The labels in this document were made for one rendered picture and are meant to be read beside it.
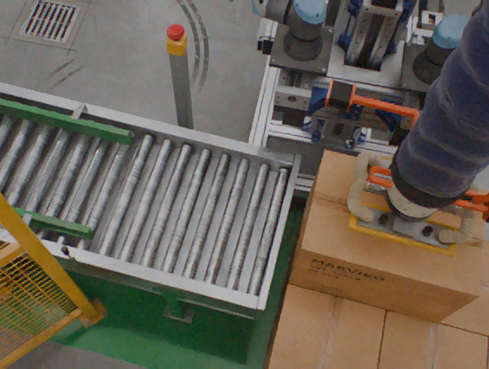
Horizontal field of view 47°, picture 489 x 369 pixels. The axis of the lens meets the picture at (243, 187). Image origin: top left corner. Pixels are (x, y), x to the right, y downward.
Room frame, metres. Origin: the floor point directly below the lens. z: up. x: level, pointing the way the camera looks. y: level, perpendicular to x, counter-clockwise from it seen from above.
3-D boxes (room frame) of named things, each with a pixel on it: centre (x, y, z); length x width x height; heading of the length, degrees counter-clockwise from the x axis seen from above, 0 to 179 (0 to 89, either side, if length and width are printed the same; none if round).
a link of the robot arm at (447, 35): (1.37, -0.68, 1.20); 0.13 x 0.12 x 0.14; 109
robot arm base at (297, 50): (1.43, -0.18, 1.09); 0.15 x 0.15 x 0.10
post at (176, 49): (1.45, 0.31, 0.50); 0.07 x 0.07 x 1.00; 80
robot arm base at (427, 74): (1.37, -0.67, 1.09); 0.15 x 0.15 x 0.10
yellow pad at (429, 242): (0.70, -0.52, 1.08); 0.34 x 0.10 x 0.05; 79
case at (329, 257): (0.79, -0.54, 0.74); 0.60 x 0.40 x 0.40; 79
